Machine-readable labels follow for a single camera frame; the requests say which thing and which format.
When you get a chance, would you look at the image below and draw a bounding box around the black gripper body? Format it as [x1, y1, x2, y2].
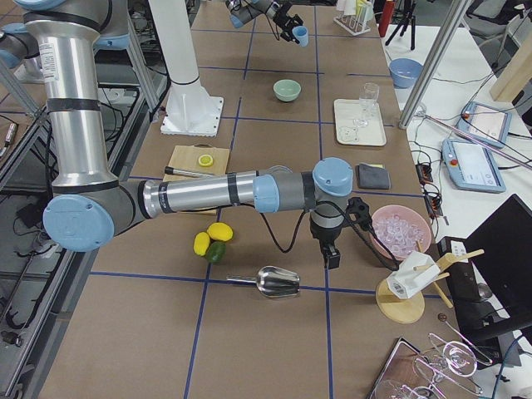
[275, 10, 302, 36]
[310, 210, 343, 247]

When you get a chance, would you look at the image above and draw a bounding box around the light blue cup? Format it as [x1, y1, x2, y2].
[292, 25, 308, 47]

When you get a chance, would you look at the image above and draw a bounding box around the green bowl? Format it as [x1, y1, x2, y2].
[273, 79, 301, 102]

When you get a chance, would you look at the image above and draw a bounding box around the metal ice scoop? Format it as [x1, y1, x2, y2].
[226, 265, 300, 299]

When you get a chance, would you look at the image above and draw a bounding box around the pink bowl with ice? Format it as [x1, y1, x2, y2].
[370, 204, 432, 260]

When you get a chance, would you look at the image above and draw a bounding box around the blue bowl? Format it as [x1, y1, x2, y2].
[389, 58, 423, 89]

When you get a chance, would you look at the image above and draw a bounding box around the grey yellow cloth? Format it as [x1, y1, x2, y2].
[356, 164, 391, 190]

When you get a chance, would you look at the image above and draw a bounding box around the yellow cup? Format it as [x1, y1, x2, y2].
[355, 0, 369, 17]

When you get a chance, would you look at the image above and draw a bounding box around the wooden mug tree stand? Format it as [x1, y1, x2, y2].
[376, 249, 485, 324]

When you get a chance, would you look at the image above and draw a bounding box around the cream bear tray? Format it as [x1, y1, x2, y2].
[333, 99, 387, 146]

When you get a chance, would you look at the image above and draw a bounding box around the red cylinder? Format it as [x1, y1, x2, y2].
[378, 0, 396, 37]

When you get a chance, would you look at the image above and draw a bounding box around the yellow lemon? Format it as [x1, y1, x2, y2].
[206, 222, 234, 242]
[193, 232, 211, 257]

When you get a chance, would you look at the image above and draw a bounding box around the green lime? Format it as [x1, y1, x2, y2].
[204, 241, 226, 264]

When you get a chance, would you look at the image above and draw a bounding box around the black tripod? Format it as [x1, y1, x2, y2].
[385, 0, 416, 51]

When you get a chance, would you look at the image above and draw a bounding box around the wooden cutting board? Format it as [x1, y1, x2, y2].
[162, 145, 231, 216]

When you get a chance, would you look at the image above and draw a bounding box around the lemon half slice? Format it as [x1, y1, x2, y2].
[197, 154, 214, 168]

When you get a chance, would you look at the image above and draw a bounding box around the black tray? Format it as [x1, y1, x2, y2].
[366, 337, 438, 398]

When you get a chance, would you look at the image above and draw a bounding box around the near teach pendant tablet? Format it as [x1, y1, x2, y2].
[441, 139, 506, 193]

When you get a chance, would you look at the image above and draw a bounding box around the teach pendant tablet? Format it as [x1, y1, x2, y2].
[456, 101, 512, 149]
[441, 139, 506, 193]

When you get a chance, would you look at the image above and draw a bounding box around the upturned wine glass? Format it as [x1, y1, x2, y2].
[428, 332, 493, 377]

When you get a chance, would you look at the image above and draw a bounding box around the black monitor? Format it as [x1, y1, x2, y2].
[437, 194, 531, 343]

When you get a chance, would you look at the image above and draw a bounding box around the far teach pendant tablet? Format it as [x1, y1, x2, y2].
[456, 101, 512, 149]

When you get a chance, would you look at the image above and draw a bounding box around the black camera cable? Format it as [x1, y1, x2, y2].
[259, 198, 401, 273]

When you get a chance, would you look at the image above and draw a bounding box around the white wire cup rack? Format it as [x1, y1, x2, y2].
[333, 0, 373, 36]

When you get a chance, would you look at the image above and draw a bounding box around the white camera stand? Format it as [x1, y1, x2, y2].
[150, 1, 224, 137]

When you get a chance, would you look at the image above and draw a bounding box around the aluminium frame post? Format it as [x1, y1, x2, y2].
[398, 0, 471, 130]

